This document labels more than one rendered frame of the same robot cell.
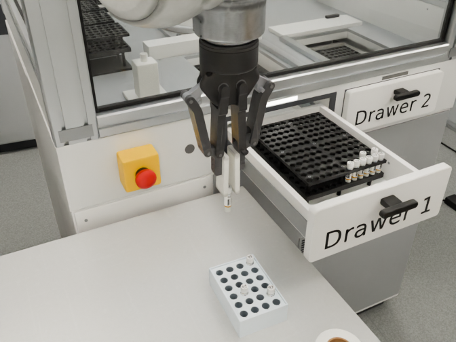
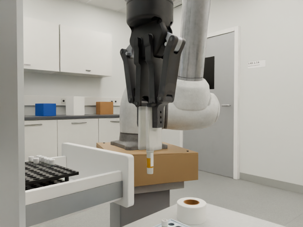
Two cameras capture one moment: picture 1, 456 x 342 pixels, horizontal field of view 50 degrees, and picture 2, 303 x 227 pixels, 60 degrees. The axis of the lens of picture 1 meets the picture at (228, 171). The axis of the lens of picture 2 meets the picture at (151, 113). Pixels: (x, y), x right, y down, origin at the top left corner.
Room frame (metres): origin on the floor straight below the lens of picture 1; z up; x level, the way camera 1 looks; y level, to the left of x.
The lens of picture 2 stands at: (0.74, 0.40, 1.03)
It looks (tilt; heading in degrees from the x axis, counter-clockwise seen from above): 1 degrees down; 250
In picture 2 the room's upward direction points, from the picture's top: straight up
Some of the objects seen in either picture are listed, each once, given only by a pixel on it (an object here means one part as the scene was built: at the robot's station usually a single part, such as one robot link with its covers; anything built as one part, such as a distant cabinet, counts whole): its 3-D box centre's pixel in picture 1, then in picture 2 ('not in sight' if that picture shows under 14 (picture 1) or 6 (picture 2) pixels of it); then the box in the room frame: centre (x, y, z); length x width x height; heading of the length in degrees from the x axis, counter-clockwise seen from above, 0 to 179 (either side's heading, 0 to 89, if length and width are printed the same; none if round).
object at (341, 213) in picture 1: (379, 210); (92, 170); (0.66, -0.26, 0.87); 0.29 x 0.02 x 0.11; 116
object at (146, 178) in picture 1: (144, 177); not in sight; (0.76, 0.16, 0.88); 0.04 x 0.03 x 0.04; 116
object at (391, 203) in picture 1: (393, 204); not in sight; (0.64, -0.27, 0.91); 0.07 x 0.04 x 0.01; 116
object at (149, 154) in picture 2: (227, 198); (149, 159); (0.60, 0.00, 0.95); 0.01 x 0.01 x 0.05
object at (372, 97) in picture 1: (392, 101); not in sight; (1.09, -0.40, 0.87); 0.29 x 0.02 x 0.11; 116
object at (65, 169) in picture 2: (345, 170); (54, 166); (0.75, -0.22, 0.90); 0.18 x 0.02 x 0.01; 116
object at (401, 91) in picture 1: (403, 93); not in sight; (1.06, -0.41, 0.91); 0.07 x 0.04 x 0.01; 116
